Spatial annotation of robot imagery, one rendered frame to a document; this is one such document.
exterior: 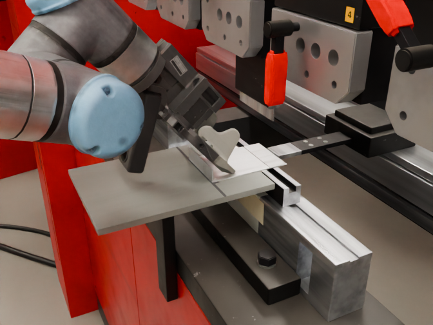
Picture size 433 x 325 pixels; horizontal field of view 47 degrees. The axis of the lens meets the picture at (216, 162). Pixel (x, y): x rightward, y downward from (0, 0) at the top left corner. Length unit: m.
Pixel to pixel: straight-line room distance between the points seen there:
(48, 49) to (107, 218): 0.23
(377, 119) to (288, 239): 0.30
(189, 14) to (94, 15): 0.28
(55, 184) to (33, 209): 1.02
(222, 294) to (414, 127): 0.38
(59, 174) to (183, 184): 0.97
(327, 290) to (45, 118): 0.41
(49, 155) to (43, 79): 1.18
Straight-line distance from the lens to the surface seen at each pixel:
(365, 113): 0.92
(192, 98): 0.66
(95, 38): 0.60
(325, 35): 0.54
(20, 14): 1.49
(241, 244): 0.76
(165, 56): 0.65
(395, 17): 0.42
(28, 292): 2.16
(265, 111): 0.74
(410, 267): 2.30
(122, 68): 0.62
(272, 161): 0.78
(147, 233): 0.94
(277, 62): 0.56
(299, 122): 1.09
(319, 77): 0.55
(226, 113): 1.30
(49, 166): 1.64
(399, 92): 0.47
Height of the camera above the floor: 1.36
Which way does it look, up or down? 27 degrees down
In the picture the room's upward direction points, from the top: straight up
